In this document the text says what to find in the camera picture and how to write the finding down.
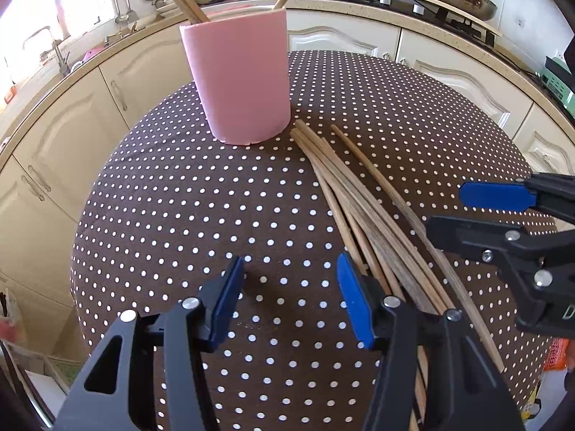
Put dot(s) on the green electric cooker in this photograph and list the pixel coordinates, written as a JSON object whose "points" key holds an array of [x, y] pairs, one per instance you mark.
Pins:
{"points": [[561, 85]]}

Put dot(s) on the stacked bowls on counter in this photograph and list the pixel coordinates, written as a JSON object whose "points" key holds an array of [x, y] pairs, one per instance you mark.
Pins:
{"points": [[166, 10]]}

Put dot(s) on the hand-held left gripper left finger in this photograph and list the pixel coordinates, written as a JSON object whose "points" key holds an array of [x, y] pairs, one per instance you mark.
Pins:
{"points": [[227, 296]]}

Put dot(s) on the brown polka-dot tablecloth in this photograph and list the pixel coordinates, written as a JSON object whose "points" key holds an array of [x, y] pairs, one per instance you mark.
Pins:
{"points": [[179, 211]]}

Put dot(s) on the orange bottle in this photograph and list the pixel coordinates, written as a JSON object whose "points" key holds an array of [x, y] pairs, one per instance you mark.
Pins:
{"points": [[10, 94]]}

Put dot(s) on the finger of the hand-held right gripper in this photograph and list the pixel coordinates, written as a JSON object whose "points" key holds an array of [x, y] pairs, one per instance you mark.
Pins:
{"points": [[471, 233], [494, 196]]}

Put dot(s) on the white-framed window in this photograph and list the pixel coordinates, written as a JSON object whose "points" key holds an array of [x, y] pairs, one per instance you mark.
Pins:
{"points": [[45, 0]]}

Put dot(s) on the white box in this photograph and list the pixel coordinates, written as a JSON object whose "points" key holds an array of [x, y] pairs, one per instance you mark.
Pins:
{"points": [[45, 381]]}

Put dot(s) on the steel kitchen faucet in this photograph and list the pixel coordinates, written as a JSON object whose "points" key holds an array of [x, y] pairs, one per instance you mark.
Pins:
{"points": [[60, 54]]}

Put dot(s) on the bunch of wooden chopsticks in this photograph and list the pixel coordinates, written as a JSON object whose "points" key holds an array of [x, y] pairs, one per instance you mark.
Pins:
{"points": [[355, 200]]}

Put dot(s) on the pink plastic basin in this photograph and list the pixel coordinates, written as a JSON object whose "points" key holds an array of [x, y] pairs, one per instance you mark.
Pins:
{"points": [[92, 54]]}

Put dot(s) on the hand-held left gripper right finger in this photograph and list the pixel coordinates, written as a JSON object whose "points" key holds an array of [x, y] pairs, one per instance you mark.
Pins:
{"points": [[355, 301]]}

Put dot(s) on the beige kitchen countertop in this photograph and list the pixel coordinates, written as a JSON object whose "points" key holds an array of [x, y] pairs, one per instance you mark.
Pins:
{"points": [[341, 9]]}

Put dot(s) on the black glass gas hob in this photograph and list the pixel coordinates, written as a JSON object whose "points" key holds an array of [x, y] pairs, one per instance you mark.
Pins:
{"points": [[458, 27]]}

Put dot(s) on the pink cup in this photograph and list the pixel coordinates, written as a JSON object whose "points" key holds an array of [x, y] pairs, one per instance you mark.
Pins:
{"points": [[238, 76]]}

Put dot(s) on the orange packet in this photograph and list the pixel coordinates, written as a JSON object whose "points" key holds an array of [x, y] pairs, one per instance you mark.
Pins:
{"points": [[557, 354]]}

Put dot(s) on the hanging steel ladle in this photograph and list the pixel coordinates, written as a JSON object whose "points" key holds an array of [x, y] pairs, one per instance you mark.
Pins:
{"points": [[122, 18]]}

